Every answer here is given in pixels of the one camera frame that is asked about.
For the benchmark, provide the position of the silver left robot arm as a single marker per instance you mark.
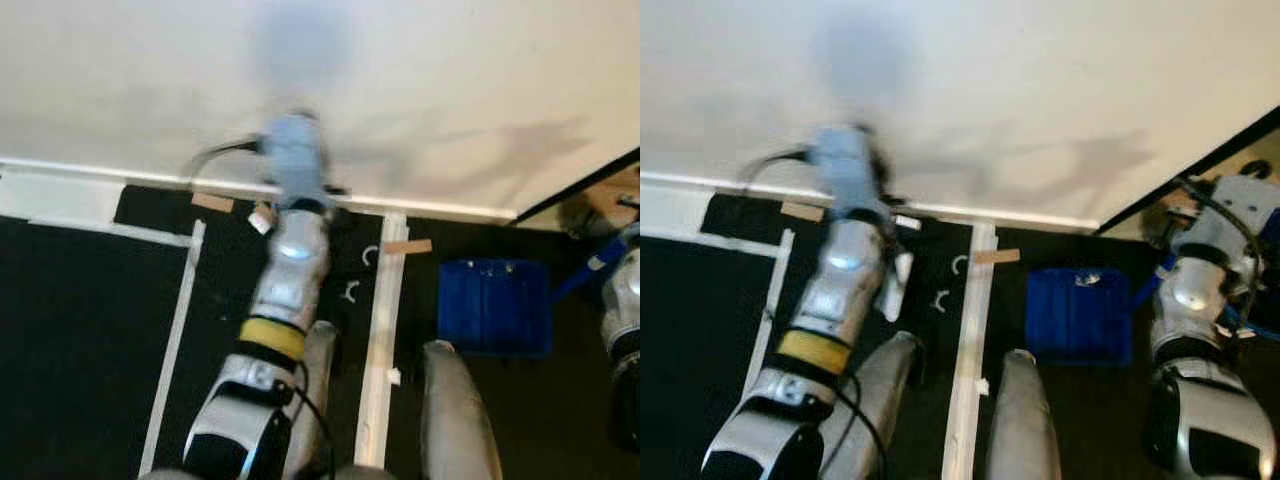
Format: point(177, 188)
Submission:
point(845, 280)
point(290, 270)

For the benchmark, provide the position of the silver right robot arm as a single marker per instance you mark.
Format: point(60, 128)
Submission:
point(1195, 300)
point(625, 300)

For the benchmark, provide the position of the white floor tape strip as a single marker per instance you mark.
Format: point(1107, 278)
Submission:
point(771, 300)
point(385, 300)
point(972, 330)
point(172, 350)

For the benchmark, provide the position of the black floor mat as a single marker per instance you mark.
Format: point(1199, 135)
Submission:
point(690, 350)
point(80, 350)

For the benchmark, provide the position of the tan masking tape piece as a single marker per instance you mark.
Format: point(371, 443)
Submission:
point(997, 256)
point(803, 211)
point(405, 245)
point(212, 202)

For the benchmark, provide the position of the grey left robot leg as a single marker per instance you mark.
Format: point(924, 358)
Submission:
point(880, 400)
point(320, 400)

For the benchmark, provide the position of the grey robot leg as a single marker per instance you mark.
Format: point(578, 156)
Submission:
point(320, 400)
point(455, 420)
point(1020, 430)
point(880, 400)

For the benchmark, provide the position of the grey right robot leg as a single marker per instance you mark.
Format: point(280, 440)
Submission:
point(1020, 430)
point(455, 420)

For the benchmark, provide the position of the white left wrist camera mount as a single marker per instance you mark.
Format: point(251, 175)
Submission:
point(295, 160)
point(848, 170)

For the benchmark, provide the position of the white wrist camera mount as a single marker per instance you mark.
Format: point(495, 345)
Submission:
point(848, 170)
point(1235, 215)
point(295, 160)

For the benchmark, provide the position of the black door frame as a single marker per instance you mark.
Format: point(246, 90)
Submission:
point(1150, 200)
point(550, 204)

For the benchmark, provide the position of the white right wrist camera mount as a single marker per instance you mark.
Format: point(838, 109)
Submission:
point(1235, 215)

